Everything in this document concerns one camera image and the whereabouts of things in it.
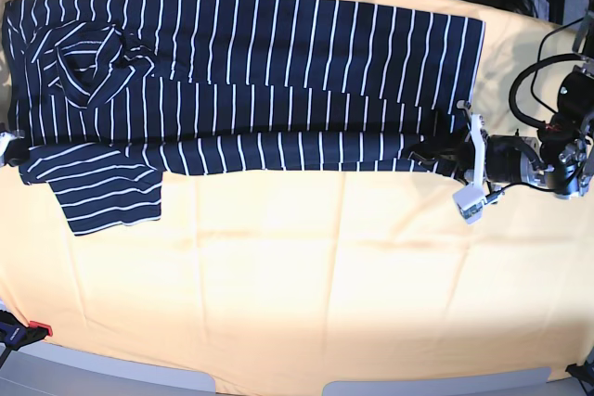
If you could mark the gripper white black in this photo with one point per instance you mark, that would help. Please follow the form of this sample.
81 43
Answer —
485 165
7 137

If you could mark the navy white striped T-shirt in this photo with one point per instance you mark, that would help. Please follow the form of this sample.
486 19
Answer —
109 95

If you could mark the robot arm silver black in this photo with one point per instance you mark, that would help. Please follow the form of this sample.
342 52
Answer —
558 160

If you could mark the yellow table cloth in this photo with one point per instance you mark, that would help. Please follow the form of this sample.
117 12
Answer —
278 283

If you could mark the red black clamp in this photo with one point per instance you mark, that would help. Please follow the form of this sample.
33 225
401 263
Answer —
16 335

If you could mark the black clamp right corner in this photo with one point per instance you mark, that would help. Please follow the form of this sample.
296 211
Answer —
584 374

